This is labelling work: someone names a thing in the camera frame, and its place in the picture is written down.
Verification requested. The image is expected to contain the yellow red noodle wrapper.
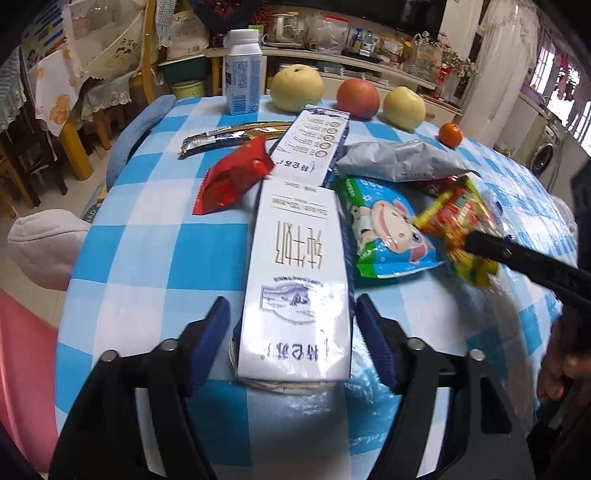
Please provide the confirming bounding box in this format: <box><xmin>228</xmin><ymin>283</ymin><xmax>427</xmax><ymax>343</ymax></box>
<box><xmin>413</xmin><ymin>176</ymin><xmax>501</xmax><ymax>288</ymax></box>

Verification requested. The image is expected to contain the green blue cartoon snack bag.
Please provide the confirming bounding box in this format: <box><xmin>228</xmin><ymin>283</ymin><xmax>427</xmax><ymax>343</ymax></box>
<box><xmin>335</xmin><ymin>175</ymin><xmax>443</xmax><ymax>279</ymax></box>

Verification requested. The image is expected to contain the silver foil bag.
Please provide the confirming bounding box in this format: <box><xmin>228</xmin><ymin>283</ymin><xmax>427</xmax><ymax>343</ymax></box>
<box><xmin>335</xmin><ymin>140</ymin><xmax>478</xmax><ymax>183</ymax></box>

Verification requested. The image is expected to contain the white milk carton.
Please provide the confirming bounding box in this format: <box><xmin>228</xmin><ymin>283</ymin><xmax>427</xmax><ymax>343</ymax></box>
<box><xmin>270</xmin><ymin>105</ymin><xmax>349</xmax><ymax>187</ymax></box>
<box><xmin>235</xmin><ymin>177</ymin><xmax>353</xmax><ymax>384</ymax></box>

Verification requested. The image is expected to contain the red snack packet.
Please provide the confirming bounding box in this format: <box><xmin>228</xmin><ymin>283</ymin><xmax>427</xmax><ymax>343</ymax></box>
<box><xmin>192</xmin><ymin>135</ymin><xmax>274</xmax><ymax>215</ymax></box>

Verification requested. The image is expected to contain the gold black wrapper stick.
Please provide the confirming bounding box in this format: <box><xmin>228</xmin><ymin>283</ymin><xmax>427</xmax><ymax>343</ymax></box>
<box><xmin>178</xmin><ymin>121</ymin><xmax>291</xmax><ymax>159</ymax></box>

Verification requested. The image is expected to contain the pink plastic trash bin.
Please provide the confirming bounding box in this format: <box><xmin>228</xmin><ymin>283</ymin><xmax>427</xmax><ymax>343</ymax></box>
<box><xmin>1</xmin><ymin>291</ymin><xmax>58</xmax><ymax>473</ymax></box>

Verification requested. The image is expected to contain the person's hand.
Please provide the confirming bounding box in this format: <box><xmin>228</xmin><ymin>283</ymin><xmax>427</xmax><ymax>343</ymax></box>
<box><xmin>537</xmin><ymin>318</ymin><xmax>590</xmax><ymax>404</ymax></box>

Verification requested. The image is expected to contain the washing machine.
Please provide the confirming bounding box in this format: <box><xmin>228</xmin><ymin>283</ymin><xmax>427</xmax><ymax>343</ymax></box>
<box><xmin>527</xmin><ymin>119</ymin><xmax>567</xmax><ymax>186</ymax></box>

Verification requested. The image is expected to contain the small orange tangerine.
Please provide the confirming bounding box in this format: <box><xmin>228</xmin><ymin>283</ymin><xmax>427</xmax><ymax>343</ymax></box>
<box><xmin>437</xmin><ymin>122</ymin><xmax>463</xmax><ymax>149</ymax></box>

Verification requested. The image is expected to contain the grey white cushion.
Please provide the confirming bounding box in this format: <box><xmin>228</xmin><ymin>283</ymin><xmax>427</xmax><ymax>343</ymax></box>
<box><xmin>7</xmin><ymin>209</ymin><xmax>91</xmax><ymax>291</ymax></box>

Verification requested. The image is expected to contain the blue white checkered tablecloth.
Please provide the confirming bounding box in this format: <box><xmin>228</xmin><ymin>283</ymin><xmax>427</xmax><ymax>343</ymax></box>
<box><xmin>55</xmin><ymin>97</ymin><xmax>560</xmax><ymax>479</ymax></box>

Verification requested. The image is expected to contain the small yellow pear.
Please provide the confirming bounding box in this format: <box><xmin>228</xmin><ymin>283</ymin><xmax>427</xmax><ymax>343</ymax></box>
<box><xmin>383</xmin><ymin>86</ymin><xmax>427</xmax><ymax>131</ymax></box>

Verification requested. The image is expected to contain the white curtain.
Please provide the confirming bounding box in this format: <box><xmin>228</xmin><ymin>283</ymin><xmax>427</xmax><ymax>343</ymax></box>
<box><xmin>460</xmin><ymin>1</ymin><xmax>539</xmax><ymax>147</ymax></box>

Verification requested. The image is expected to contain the red apple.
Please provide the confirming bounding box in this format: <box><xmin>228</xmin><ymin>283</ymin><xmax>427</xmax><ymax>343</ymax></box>
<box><xmin>337</xmin><ymin>78</ymin><xmax>380</xmax><ymax>120</ymax></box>

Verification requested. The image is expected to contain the wooden chair with cover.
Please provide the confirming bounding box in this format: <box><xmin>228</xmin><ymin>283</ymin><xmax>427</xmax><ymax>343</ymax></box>
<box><xmin>1</xmin><ymin>46</ymin><xmax>68</xmax><ymax>208</ymax></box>

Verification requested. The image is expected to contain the blue fabric chair back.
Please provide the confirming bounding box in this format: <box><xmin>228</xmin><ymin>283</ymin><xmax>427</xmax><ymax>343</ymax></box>
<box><xmin>105</xmin><ymin>94</ymin><xmax>176</xmax><ymax>190</ymax></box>

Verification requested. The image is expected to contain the white tv cabinet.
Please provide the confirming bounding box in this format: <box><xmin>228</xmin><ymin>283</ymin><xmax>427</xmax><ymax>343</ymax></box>
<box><xmin>204</xmin><ymin>46</ymin><xmax>464</xmax><ymax>125</ymax></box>

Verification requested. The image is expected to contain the large yellow pear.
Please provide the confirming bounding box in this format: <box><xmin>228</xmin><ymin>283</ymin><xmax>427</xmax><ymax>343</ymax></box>
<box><xmin>270</xmin><ymin>64</ymin><xmax>324</xmax><ymax>113</ymax></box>

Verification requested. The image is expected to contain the green waste bucket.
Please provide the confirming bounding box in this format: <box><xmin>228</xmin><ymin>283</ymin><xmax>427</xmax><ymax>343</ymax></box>
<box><xmin>170</xmin><ymin>80</ymin><xmax>205</xmax><ymax>99</ymax></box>

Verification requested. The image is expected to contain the white blue milk bottle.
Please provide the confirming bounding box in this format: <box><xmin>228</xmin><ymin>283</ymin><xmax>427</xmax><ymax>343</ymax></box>
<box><xmin>224</xmin><ymin>29</ymin><xmax>263</xmax><ymax>115</ymax></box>

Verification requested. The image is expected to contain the mesh food cover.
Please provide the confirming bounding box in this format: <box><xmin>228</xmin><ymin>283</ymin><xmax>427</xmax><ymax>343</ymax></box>
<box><xmin>61</xmin><ymin>0</ymin><xmax>146</xmax><ymax>80</ymax></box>

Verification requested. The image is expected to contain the dark blue flower bouquet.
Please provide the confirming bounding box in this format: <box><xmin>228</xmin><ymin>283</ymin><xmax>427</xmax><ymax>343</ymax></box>
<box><xmin>187</xmin><ymin>0</ymin><xmax>262</xmax><ymax>33</ymax></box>

